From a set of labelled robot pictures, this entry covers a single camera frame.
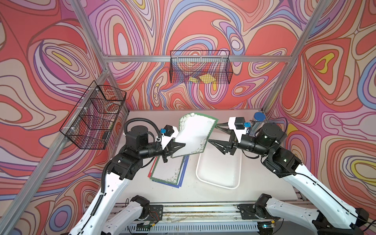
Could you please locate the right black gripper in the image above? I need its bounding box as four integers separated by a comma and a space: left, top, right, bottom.
208, 121, 271, 157

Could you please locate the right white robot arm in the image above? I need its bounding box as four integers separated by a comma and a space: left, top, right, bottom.
208, 117, 369, 235

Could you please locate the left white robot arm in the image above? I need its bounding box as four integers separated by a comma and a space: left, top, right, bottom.
69, 117, 185, 235

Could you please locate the white plastic storage tray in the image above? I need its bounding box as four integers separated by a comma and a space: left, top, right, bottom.
196, 145, 242, 190

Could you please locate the blue lidded pen tube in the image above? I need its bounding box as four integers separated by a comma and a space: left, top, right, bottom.
250, 112, 266, 132

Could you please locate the yellow sticky note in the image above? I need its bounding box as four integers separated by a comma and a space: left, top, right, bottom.
199, 73, 216, 84

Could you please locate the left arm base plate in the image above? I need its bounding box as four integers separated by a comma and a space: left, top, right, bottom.
139, 205, 164, 222

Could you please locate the back black wire basket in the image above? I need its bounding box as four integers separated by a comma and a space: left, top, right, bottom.
169, 49, 233, 84

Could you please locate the black wire basket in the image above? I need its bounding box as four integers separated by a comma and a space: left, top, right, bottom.
59, 81, 126, 150
169, 49, 233, 84

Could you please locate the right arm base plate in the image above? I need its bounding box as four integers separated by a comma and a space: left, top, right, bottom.
237, 204, 265, 220

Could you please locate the left black wire basket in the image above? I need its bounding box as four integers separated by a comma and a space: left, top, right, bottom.
59, 81, 126, 150

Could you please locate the aluminium frame rail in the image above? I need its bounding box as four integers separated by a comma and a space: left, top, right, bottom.
103, 55, 292, 63

